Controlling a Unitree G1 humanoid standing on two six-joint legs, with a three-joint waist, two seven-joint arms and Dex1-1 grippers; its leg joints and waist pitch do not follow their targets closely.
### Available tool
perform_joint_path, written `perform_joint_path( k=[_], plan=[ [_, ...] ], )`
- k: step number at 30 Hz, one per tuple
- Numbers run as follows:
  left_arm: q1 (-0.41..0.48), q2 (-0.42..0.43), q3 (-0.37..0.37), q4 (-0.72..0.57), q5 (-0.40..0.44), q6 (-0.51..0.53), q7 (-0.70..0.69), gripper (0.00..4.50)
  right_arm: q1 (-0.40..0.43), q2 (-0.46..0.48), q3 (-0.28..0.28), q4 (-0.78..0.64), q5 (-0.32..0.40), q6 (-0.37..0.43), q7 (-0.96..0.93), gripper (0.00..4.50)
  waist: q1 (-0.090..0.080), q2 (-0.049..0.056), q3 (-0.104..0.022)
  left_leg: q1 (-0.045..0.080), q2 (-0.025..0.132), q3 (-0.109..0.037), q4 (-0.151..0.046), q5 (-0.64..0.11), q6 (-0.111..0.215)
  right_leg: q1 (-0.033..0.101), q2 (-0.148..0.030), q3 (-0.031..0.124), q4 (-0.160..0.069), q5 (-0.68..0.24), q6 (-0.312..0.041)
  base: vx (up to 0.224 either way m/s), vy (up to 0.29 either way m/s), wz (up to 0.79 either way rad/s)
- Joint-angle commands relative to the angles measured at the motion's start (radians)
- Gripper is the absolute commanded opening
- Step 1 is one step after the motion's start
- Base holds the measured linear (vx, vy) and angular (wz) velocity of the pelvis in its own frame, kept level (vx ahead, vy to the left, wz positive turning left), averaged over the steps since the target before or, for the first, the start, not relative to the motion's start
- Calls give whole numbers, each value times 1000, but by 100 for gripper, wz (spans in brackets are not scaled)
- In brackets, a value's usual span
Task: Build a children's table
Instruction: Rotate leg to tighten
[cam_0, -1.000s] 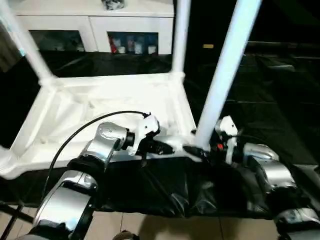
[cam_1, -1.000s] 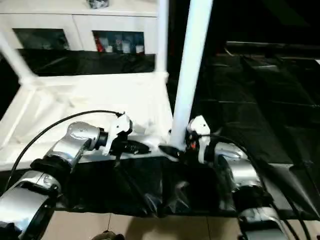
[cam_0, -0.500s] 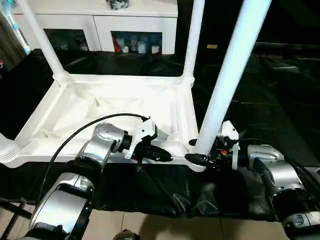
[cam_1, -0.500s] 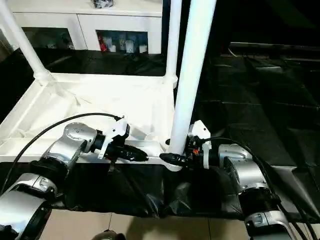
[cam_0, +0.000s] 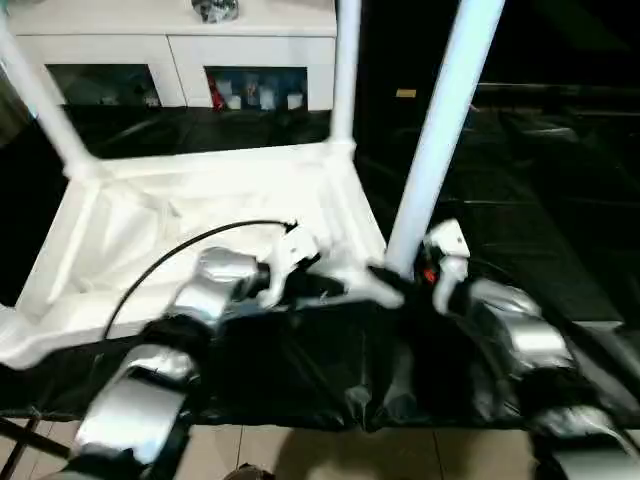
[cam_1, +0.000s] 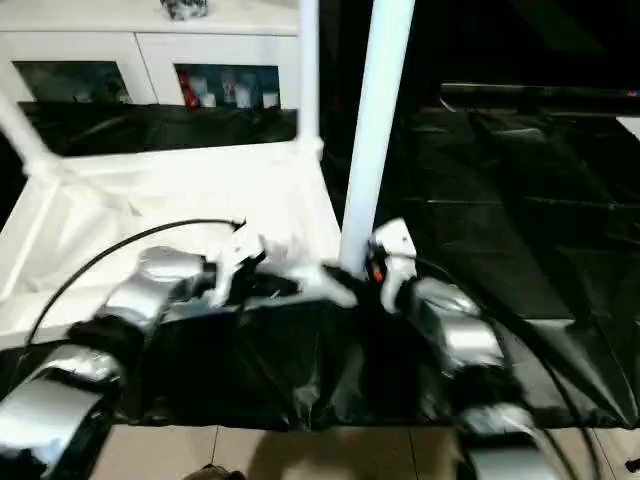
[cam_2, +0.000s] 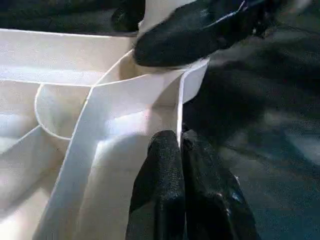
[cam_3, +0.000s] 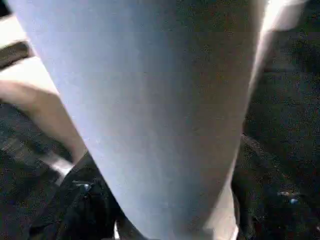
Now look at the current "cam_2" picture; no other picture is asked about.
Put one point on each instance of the white plastic table top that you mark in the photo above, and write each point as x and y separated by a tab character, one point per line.
50	60

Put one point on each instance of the glossy black mat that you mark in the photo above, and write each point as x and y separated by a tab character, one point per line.
280	150

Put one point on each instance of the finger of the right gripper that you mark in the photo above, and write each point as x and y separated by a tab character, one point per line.
200	30
129	15

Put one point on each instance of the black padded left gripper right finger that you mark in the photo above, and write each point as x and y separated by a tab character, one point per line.
215	205

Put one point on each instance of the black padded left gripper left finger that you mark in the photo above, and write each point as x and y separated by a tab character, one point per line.
161	195

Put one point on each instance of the white plastic table leg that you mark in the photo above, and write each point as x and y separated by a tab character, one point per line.
157	15

